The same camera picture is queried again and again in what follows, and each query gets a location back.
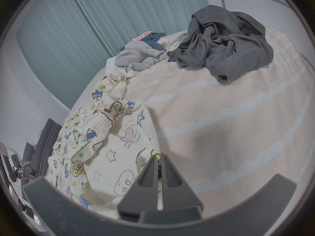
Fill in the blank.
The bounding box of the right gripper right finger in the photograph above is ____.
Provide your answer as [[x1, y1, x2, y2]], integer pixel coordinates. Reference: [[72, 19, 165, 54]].
[[161, 154, 204, 214]]

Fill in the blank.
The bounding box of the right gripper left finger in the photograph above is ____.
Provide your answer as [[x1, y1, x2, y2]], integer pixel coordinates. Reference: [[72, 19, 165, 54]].
[[118, 155, 159, 221]]

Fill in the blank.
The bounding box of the white printed pyjama top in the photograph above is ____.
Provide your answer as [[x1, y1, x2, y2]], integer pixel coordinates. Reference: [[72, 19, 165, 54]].
[[47, 69, 163, 209]]

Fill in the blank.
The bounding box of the bed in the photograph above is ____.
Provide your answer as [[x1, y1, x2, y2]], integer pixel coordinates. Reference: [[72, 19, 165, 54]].
[[69, 0, 315, 218]]

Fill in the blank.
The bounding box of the pile of clothes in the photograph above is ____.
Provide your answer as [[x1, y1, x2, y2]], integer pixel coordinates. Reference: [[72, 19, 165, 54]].
[[106, 31, 180, 79]]

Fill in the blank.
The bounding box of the black garment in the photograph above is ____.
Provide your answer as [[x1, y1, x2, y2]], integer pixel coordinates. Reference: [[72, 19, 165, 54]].
[[167, 5, 274, 83]]

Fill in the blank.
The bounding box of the blue-green curtain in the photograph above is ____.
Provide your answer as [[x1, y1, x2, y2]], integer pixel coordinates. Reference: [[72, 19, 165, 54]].
[[16, 0, 118, 110], [69, 0, 210, 56]]

